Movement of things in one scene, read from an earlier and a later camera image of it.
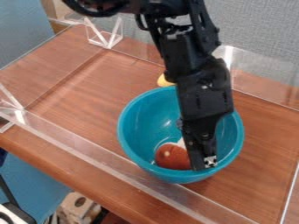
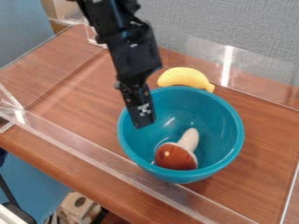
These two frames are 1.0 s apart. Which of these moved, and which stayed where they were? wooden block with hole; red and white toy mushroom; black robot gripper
Moved: black robot gripper
Stayed: red and white toy mushroom; wooden block with hole
